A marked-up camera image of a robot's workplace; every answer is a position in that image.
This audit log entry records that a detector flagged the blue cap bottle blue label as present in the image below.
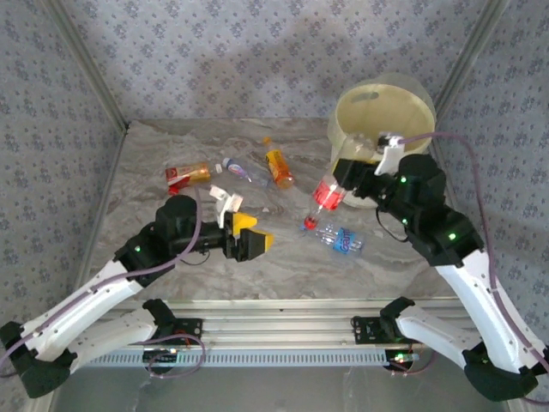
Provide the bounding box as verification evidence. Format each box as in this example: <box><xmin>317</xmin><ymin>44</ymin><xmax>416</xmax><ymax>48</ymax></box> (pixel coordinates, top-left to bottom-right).
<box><xmin>299</xmin><ymin>222</ymin><xmax>366</xmax><ymax>260</ymax></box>

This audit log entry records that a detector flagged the clear bottle red label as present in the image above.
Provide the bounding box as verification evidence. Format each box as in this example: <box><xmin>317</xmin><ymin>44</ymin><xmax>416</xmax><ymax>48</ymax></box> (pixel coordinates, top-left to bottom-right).
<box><xmin>303</xmin><ymin>169</ymin><xmax>347</xmax><ymax>231</ymax></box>

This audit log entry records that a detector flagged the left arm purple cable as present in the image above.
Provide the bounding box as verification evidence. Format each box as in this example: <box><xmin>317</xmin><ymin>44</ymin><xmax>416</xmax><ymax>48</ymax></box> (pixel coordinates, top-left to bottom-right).
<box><xmin>0</xmin><ymin>195</ymin><xmax>208</xmax><ymax>379</ymax></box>

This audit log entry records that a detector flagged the aluminium front mounting beam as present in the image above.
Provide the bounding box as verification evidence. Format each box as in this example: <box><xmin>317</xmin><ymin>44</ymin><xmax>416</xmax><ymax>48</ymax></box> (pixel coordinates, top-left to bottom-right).
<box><xmin>85</xmin><ymin>299</ymin><xmax>473</xmax><ymax>348</ymax></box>

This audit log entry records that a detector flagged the red gold label tea bottle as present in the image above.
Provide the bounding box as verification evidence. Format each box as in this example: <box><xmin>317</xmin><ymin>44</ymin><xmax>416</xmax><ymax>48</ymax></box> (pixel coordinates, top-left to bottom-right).
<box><xmin>165</xmin><ymin>161</ymin><xmax>212</xmax><ymax>191</ymax></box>

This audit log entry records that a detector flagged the small controller board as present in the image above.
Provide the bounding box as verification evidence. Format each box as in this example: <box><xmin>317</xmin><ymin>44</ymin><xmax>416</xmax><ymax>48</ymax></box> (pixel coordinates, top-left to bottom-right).
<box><xmin>384</xmin><ymin>349</ymin><xmax>419</xmax><ymax>366</ymax></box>
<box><xmin>142</xmin><ymin>348</ymin><xmax>179</xmax><ymax>364</ymax></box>

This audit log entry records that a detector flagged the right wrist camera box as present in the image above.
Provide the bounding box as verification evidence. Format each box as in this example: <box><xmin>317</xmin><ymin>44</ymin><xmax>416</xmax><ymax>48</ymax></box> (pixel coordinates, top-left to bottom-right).
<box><xmin>373</xmin><ymin>132</ymin><xmax>407</xmax><ymax>175</ymax></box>

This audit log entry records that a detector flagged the white plastic bin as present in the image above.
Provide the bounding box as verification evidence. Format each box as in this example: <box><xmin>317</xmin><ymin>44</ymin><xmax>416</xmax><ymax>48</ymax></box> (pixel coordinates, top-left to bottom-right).
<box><xmin>328</xmin><ymin>71</ymin><xmax>437</xmax><ymax>210</ymax></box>

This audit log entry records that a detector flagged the clear bottle purple blue label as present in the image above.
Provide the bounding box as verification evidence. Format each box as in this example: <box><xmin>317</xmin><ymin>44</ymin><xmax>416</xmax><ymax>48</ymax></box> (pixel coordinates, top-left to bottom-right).
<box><xmin>221</xmin><ymin>157</ymin><xmax>272</xmax><ymax>188</ymax></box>

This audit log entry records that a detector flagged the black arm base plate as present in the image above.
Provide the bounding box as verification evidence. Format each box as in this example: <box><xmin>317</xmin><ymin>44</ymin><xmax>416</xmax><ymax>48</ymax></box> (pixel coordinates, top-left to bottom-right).
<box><xmin>350</xmin><ymin>312</ymin><xmax>432</xmax><ymax>344</ymax></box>
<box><xmin>141</xmin><ymin>317</ymin><xmax>205</xmax><ymax>347</ymax></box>

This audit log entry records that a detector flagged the aluminium frame post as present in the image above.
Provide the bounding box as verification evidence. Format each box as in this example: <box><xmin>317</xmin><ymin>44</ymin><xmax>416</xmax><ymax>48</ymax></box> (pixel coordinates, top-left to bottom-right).
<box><xmin>42</xmin><ymin>0</ymin><xmax>130</xmax><ymax>132</ymax></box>
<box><xmin>435</xmin><ymin>0</ymin><xmax>514</xmax><ymax>119</ymax></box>

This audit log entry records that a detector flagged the grey metal panel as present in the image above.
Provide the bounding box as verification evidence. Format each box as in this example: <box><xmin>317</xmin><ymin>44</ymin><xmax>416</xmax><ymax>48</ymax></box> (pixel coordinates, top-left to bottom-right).
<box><xmin>46</xmin><ymin>364</ymin><xmax>514</xmax><ymax>412</ymax></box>

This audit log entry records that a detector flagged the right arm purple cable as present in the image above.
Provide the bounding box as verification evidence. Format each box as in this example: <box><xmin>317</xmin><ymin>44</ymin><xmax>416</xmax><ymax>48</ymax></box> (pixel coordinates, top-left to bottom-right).
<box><xmin>385</xmin><ymin>131</ymin><xmax>549</xmax><ymax>407</ymax></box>

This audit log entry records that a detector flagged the orange juice bottle orange cap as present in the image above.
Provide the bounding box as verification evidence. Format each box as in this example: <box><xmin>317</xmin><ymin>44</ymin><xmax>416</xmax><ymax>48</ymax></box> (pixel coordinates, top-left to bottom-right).
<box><xmin>262</xmin><ymin>136</ymin><xmax>296</xmax><ymax>190</ymax></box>

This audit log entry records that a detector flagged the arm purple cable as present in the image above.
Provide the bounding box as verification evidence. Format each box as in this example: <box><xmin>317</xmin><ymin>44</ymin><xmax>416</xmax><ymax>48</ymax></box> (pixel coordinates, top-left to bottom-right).
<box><xmin>0</xmin><ymin>195</ymin><xmax>208</xmax><ymax>379</ymax></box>
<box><xmin>385</xmin><ymin>131</ymin><xmax>549</xmax><ymax>407</ymax></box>

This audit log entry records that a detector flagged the crushed clear bottle white cap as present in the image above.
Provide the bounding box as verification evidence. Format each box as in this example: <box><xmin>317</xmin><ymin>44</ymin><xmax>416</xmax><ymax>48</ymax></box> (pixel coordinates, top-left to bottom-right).
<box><xmin>346</xmin><ymin>131</ymin><xmax>383</xmax><ymax>161</ymax></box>

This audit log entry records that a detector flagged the yellow-green bin liner bag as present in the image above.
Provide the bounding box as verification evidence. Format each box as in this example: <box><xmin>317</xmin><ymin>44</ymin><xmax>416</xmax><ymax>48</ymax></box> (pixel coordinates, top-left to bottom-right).
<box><xmin>328</xmin><ymin>71</ymin><xmax>437</xmax><ymax>175</ymax></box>

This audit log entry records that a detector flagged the grey slotted cable duct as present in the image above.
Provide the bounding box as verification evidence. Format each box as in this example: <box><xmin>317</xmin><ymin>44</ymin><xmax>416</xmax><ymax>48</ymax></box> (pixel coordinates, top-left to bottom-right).
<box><xmin>81</xmin><ymin>348</ymin><xmax>430</xmax><ymax>369</ymax></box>

